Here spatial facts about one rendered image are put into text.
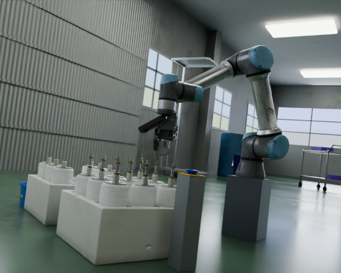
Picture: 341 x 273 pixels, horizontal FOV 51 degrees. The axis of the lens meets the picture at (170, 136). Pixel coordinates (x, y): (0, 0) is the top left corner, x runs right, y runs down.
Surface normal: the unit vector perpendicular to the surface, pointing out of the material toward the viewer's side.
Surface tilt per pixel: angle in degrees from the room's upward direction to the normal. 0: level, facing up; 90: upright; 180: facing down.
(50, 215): 90
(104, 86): 90
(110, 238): 90
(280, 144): 97
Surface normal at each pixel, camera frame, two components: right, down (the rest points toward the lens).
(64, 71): 0.86, 0.07
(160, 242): 0.58, 0.03
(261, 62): 0.40, -0.11
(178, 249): -0.81, -0.12
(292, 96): -0.51, -0.10
